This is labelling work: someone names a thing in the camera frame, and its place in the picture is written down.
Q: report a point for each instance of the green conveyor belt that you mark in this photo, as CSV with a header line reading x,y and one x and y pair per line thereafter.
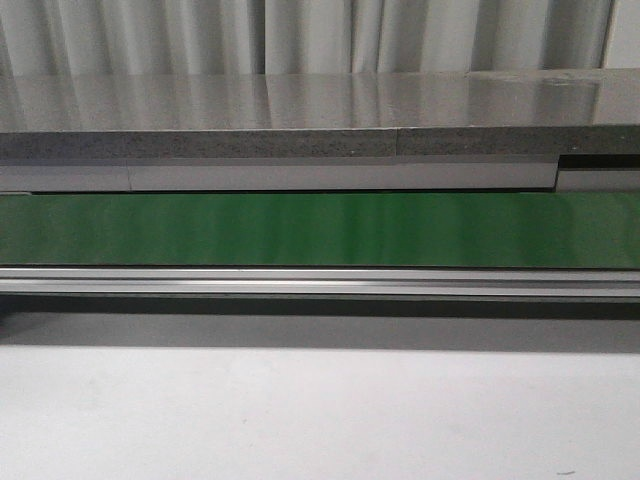
x,y
434,229

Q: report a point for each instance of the grey-white pleated curtain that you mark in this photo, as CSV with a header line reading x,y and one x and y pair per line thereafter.
x,y
324,37

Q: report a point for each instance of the aluminium conveyor front rail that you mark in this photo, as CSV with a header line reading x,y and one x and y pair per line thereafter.
x,y
417,282

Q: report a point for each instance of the grey conveyor back rail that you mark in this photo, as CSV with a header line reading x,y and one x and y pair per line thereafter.
x,y
591,172

